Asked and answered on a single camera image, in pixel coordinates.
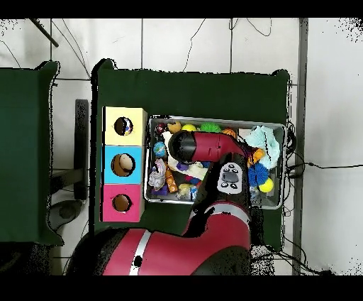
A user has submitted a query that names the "colourful dotted cloth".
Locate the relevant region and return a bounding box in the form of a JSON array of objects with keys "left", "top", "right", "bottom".
[{"left": 120, "top": 117, "right": 134, "bottom": 136}]

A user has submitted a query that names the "dark green tablecloth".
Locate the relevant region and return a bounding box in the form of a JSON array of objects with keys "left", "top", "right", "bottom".
[
  {"left": 89, "top": 58, "right": 291, "bottom": 251},
  {"left": 0, "top": 60, "right": 65, "bottom": 245}
]

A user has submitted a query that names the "dark metal rod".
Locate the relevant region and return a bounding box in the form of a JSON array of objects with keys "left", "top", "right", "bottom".
[{"left": 29, "top": 18, "right": 60, "bottom": 48}]

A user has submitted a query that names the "blue spiky rubber ball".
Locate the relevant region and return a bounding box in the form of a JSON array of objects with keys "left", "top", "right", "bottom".
[{"left": 248, "top": 163, "right": 269, "bottom": 187}]

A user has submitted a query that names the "mint green cloth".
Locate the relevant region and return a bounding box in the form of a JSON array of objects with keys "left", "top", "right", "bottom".
[{"left": 244, "top": 125, "right": 281, "bottom": 170}]

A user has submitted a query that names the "cream knitted cloth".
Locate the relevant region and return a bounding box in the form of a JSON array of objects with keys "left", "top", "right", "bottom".
[{"left": 164, "top": 130, "right": 211, "bottom": 180}]

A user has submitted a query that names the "silver mesh bin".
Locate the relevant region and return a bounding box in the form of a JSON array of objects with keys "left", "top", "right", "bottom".
[{"left": 143, "top": 114, "right": 287, "bottom": 210}]

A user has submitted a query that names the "black power cable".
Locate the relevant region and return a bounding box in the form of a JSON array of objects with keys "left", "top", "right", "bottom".
[{"left": 286, "top": 161, "right": 363, "bottom": 178}]

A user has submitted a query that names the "pale printed cloth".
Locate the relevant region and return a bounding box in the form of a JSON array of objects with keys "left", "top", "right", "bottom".
[{"left": 147, "top": 158, "right": 167, "bottom": 191}]

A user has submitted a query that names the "green spiky rubber ball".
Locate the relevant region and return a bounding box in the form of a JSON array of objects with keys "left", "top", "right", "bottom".
[{"left": 199, "top": 122, "right": 222, "bottom": 133}]

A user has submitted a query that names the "blue globe ball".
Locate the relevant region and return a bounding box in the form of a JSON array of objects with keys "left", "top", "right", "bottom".
[{"left": 152, "top": 141, "right": 168, "bottom": 158}]

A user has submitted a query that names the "wooden box with three holes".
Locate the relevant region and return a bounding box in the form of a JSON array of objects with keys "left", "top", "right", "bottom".
[{"left": 99, "top": 106, "right": 149, "bottom": 223}]

